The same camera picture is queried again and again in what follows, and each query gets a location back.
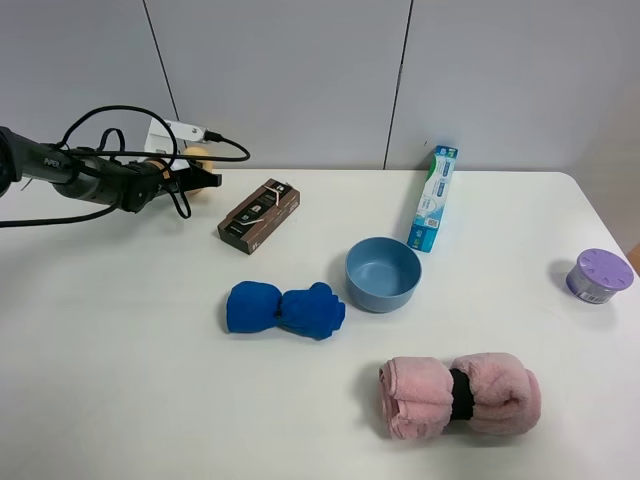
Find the rolled pink towel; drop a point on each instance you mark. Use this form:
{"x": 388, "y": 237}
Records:
{"x": 493, "y": 393}

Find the blue plastic bowl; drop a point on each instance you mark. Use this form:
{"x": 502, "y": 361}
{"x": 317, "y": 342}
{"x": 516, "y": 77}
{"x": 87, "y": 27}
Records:
{"x": 381, "y": 274}

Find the blue white toothpaste box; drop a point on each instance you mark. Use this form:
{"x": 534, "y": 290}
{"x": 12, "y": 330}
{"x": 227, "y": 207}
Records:
{"x": 430, "y": 208}

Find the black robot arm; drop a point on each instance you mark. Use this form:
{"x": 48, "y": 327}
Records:
{"x": 92, "y": 178}

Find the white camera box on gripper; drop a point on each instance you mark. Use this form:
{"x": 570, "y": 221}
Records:
{"x": 163, "y": 135}

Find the rolled blue towel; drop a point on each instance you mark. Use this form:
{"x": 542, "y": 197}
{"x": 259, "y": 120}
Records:
{"x": 253, "y": 307}

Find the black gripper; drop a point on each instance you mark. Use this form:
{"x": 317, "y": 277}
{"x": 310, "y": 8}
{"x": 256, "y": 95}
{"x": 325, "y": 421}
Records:
{"x": 147, "y": 179}

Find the round orange potato toy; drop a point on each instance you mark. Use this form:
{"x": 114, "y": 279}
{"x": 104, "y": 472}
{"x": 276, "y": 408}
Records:
{"x": 202, "y": 164}

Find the purple lidded round container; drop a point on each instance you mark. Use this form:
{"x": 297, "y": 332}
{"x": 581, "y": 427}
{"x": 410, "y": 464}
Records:
{"x": 598, "y": 275}

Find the brown rectangular product box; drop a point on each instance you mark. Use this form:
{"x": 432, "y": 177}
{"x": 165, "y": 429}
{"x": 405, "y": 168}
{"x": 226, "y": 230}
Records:
{"x": 251, "y": 222}

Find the black band on pink towel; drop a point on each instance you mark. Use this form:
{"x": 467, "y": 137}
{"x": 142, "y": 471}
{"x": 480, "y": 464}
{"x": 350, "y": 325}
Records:
{"x": 463, "y": 398}

